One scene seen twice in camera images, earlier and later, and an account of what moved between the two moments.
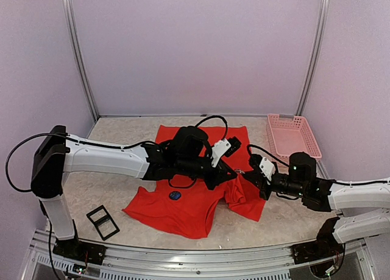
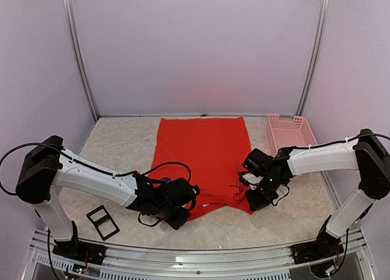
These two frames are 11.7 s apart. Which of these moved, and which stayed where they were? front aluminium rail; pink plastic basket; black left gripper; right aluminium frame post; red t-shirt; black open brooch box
Moved: red t-shirt; black left gripper
Stayed: front aluminium rail; black open brooch box; pink plastic basket; right aluminium frame post
